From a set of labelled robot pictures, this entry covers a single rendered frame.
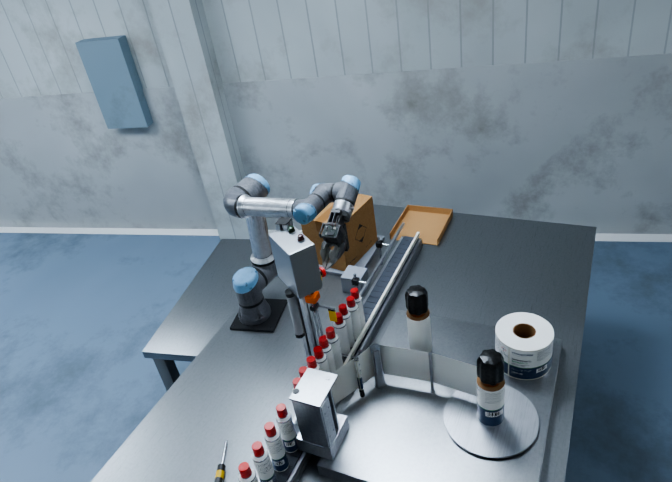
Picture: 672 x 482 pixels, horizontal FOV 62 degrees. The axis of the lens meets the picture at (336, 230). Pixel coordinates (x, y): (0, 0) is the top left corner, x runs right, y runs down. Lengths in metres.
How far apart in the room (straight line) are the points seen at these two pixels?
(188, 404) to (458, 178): 2.68
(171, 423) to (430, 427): 0.98
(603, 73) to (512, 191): 1.00
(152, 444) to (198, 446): 0.18
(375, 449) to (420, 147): 2.65
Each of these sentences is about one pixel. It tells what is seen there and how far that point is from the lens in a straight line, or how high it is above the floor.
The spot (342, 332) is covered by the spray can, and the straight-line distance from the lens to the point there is 2.20.
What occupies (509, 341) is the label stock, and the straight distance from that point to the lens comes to 2.12.
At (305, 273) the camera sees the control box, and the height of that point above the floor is 1.38.
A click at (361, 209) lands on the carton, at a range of 2.75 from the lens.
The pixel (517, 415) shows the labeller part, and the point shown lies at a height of 0.89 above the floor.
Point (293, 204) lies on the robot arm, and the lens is 2.06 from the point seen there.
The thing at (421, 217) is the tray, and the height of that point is 0.83.
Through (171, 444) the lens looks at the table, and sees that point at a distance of 2.28.
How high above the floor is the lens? 2.49
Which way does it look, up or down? 32 degrees down
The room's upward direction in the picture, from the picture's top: 10 degrees counter-clockwise
